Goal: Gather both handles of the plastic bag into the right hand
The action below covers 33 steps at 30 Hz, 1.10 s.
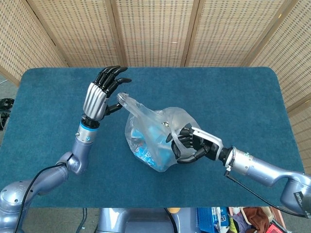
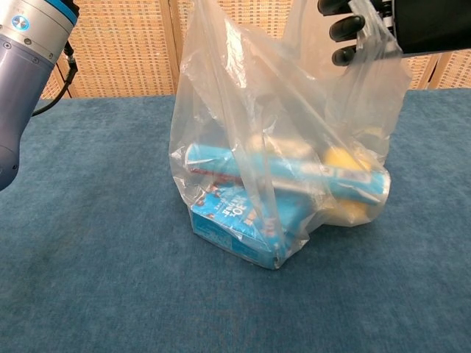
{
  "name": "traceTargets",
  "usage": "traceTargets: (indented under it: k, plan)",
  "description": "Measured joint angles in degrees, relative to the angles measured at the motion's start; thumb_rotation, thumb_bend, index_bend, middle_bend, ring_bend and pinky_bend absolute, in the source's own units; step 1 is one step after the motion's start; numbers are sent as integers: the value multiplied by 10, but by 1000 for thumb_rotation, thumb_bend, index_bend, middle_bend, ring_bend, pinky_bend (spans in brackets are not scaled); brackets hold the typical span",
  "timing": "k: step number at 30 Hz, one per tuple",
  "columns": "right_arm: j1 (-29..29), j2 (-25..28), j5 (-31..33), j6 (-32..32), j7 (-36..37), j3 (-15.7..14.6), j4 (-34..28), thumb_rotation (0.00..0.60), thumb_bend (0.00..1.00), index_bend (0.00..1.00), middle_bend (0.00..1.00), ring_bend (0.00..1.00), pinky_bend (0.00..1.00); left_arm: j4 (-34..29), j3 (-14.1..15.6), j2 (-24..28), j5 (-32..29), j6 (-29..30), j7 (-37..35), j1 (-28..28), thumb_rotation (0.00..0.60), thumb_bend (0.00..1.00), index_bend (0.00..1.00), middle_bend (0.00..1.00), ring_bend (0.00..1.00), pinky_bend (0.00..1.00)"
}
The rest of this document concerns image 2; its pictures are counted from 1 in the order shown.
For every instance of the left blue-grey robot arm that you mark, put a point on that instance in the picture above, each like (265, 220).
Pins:
(25, 92)

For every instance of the blue tube package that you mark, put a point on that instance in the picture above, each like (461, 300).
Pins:
(221, 162)

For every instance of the yellow round fruit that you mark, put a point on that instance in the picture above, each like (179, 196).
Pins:
(340, 160)
(353, 213)

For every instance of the bamboo folding screen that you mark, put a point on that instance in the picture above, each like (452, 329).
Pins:
(125, 55)

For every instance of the clear plastic bag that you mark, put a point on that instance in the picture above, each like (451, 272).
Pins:
(257, 92)

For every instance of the blue snack box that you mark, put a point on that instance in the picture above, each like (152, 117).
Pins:
(228, 220)

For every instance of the blue carpet table mat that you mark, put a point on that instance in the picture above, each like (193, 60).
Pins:
(92, 239)

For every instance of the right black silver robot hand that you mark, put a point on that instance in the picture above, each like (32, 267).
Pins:
(430, 25)

